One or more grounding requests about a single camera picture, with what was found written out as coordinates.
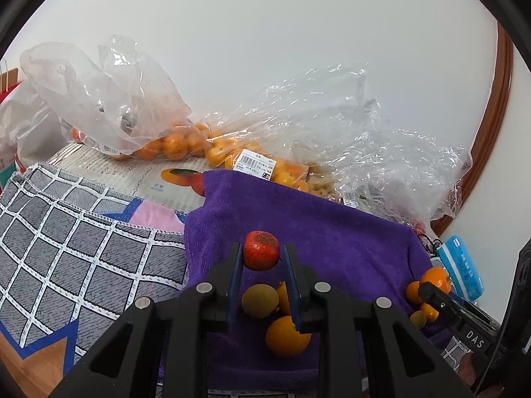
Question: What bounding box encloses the cardboard box with orange print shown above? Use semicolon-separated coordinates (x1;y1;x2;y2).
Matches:
45;142;208;213

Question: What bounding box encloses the crumpled clear plastic bag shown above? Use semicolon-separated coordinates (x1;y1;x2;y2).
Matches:
332;126;474;233

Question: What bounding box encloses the black cable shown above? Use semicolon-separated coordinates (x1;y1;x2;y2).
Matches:
475;336;509;396

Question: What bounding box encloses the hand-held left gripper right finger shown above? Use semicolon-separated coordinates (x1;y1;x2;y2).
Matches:
283;244;476;398

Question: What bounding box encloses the purple towel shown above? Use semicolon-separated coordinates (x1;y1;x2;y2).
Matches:
160;170;451;392

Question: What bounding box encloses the red tomato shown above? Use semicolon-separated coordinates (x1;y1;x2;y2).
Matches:
243;231;280;271

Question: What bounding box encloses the dark keychain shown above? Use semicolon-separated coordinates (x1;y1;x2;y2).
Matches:
415;224;443;258

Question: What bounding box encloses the white plastic bag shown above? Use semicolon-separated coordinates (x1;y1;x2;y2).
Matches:
0;79;65;175

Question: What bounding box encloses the brown wooden door frame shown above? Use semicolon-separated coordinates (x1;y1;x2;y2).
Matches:
430;22;515;236

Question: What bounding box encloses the large orange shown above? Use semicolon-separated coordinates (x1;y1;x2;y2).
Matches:
265;316;312;357
420;267;451;295

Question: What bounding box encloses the labelled clear bag of oranges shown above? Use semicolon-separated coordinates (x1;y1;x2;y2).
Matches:
199;64;374;195

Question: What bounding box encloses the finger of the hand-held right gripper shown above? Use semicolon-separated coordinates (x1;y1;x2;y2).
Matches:
448;292;478;311
418;282;471;329

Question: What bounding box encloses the yellow-green tomato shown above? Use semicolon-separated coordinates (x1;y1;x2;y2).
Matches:
241;284;279;320

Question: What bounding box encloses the person's right hand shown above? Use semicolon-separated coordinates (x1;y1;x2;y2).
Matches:
457;350;504;398

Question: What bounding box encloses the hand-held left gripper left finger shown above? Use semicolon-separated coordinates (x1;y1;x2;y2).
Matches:
50;242;245;398

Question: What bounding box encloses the blue tissue packet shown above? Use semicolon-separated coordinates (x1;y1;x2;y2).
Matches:
435;235;485;301

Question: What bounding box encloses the grey checked mat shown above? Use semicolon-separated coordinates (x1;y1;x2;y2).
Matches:
0;163;471;398

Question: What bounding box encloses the clear bag of pale fruit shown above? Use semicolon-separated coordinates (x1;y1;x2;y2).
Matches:
306;164;339;199

